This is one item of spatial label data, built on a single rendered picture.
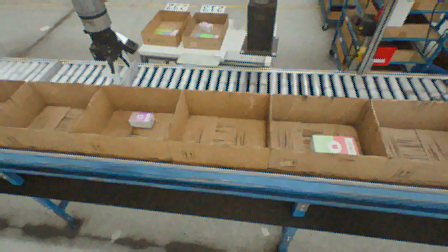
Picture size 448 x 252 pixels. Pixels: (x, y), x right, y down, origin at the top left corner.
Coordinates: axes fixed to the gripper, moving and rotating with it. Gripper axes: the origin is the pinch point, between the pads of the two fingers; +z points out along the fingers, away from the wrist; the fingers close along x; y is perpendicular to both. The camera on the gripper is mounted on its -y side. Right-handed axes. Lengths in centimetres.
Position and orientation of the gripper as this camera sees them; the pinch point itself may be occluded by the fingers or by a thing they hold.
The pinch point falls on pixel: (124, 74)
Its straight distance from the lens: 110.0
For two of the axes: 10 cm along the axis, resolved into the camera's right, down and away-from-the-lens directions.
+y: -9.9, -0.7, 1.4
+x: -1.4, 7.5, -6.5
